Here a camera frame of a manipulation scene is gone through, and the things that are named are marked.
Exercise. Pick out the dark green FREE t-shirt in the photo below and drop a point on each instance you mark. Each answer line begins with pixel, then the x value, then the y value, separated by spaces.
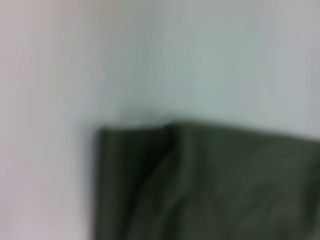
pixel 212 187

